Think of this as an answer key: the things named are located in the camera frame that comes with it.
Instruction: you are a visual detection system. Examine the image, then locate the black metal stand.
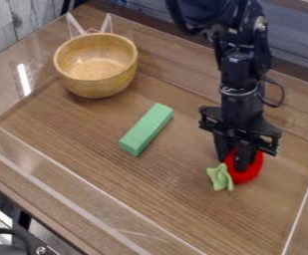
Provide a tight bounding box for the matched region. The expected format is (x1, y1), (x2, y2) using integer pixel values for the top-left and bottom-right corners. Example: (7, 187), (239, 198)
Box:
(11, 209), (74, 255)

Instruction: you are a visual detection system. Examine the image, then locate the green rectangular block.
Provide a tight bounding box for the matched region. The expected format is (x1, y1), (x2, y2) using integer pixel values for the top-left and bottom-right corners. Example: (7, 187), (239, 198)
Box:
(120, 103), (173, 156)

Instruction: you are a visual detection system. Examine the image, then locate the red plush strawberry toy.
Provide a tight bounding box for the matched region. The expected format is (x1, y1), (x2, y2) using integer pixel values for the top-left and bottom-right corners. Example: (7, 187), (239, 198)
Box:
(205, 146), (265, 192)

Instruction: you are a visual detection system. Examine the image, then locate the black cable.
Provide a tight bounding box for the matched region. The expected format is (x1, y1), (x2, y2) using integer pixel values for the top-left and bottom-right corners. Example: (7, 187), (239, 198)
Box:
(0, 227), (34, 255)

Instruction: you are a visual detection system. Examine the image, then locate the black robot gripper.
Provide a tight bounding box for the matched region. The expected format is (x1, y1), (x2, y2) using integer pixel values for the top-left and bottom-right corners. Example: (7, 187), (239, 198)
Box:
(199, 87), (281, 172)

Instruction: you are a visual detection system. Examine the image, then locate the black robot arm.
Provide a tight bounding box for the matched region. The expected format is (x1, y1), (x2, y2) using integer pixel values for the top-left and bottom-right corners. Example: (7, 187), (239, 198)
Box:
(165, 0), (283, 172)

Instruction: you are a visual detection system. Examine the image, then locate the wooden bowl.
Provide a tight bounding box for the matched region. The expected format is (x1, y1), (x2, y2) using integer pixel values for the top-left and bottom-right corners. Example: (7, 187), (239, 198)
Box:
(53, 33), (140, 99)

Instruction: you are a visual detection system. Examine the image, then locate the clear acrylic tray wall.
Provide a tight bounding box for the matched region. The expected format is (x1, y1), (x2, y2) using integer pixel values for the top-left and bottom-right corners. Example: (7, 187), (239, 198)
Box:
(0, 12), (308, 255)

